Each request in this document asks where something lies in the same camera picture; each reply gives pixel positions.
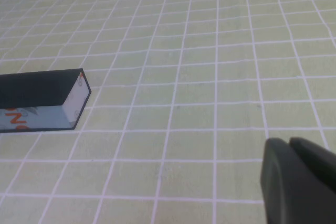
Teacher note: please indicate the green grid tablecloth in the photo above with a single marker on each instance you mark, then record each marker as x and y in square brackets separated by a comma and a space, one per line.
[183, 51]

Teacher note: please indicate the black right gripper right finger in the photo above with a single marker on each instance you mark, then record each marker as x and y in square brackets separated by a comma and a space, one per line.
[317, 163]

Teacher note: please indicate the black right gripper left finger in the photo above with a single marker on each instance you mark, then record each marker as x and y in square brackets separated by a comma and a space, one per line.
[288, 190]

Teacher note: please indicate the black printed glasses case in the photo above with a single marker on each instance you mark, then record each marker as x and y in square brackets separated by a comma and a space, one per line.
[34, 90]

